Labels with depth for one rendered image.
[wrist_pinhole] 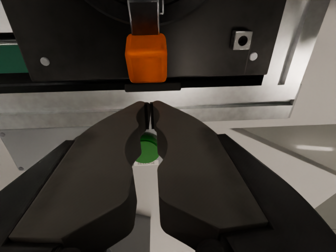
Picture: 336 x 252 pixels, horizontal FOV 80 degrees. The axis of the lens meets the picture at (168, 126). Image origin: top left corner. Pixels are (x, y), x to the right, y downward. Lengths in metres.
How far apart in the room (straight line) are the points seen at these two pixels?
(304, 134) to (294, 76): 1.56
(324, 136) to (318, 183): 1.33
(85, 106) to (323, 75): 0.37
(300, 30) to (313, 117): 0.24
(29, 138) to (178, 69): 0.20
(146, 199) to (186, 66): 0.37
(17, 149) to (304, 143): 1.80
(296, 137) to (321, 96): 1.36
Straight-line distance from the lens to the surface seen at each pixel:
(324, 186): 0.64
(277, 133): 1.69
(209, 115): 0.25
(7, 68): 0.28
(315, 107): 0.45
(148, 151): 0.26
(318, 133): 1.88
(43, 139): 0.29
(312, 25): 0.26
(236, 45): 0.21
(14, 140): 0.31
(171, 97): 0.23
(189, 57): 0.21
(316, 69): 0.41
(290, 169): 0.54
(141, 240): 0.53
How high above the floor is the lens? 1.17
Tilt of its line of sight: 57 degrees down
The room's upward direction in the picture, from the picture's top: 174 degrees clockwise
